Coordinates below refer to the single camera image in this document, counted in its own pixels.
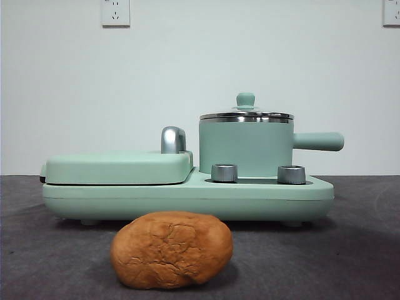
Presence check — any white wall socket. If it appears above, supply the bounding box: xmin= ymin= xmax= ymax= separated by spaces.
xmin=100 ymin=0 xmax=131 ymax=28
xmin=382 ymin=0 xmax=400 ymax=28

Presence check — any pale green griddle cover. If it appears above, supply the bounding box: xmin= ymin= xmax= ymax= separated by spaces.
xmin=39 ymin=149 xmax=194 ymax=185

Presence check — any pale green handled pot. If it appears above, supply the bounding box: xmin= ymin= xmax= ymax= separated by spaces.
xmin=198 ymin=116 xmax=345 ymax=178

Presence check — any chrome cover handle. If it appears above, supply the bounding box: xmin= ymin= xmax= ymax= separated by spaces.
xmin=160 ymin=126 xmax=189 ymax=154

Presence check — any pale green cooker base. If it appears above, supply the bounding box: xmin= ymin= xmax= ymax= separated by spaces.
xmin=42 ymin=165 xmax=335 ymax=226

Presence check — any brown potato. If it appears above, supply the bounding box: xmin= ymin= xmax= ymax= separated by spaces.
xmin=109 ymin=211 xmax=234 ymax=290

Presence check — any glass lid with green knob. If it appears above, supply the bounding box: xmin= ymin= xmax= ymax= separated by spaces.
xmin=199 ymin=92 xmax=294 ymax=119

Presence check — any silver control knob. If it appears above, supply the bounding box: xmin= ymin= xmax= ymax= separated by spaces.
xmin=277 ymin=164 xmax=306 ymax=184
xmin=211 ymin=163 xmax=239 ymax=183

